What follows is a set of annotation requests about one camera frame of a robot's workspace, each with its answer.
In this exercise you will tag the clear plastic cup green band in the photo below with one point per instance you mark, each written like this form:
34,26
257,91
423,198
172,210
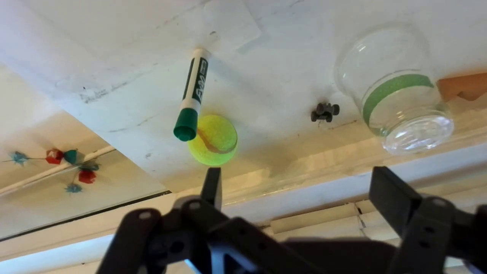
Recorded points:
387,75

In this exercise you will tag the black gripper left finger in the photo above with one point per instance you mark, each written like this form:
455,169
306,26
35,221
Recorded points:
197,230

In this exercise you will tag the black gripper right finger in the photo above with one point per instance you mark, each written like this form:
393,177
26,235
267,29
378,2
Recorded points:
431,227

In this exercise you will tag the orange wooden block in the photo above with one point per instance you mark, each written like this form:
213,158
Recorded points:
469,87

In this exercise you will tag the yellow-green tennis ball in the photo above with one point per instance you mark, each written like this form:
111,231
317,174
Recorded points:
216,140

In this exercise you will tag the green capped marker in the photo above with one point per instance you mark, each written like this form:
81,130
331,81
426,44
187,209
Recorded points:
186,123

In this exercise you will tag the small black toy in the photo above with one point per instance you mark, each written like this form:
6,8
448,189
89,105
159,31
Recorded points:
324,111

